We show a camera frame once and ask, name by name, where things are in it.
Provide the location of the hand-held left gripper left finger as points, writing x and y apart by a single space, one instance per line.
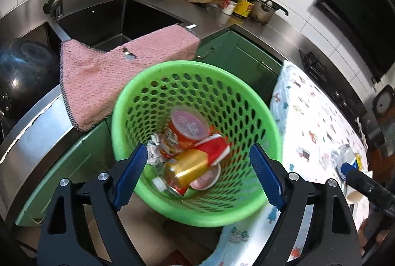
131 176

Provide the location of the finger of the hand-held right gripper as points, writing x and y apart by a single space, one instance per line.
364 185

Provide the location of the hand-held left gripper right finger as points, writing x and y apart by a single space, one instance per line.
265 176

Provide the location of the white paper cup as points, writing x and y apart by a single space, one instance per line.
355 197

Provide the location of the yellow wrapper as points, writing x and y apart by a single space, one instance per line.
359 161

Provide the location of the foil wrapper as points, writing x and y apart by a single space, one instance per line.
154 150

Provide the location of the crushed clear plastic bottle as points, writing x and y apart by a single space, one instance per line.
341 153

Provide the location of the tea bottle orange label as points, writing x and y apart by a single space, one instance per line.
185 167

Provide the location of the large red printed cup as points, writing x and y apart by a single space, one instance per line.
188 127

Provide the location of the green plastic basket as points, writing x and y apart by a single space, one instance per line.
216 93

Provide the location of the person's right hand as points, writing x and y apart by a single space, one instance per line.
372 235

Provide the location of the printed white tablecloth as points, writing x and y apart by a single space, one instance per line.
311 130

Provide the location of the black rice cooker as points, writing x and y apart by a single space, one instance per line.
384 101

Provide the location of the pink towel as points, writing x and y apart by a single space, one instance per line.
101 77

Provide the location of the black gas stove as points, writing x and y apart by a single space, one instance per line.
317 68

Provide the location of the black wok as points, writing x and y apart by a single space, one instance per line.
27 68

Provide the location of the steel kitchen sink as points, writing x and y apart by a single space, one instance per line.
101 22

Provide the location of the steel pressure cooker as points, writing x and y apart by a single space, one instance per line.
262 11

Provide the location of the soy sauce jug yellow label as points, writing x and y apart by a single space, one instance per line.
242 8

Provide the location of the white seasoning jar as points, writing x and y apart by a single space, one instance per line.
228 10

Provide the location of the black range hood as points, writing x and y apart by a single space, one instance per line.
361 13

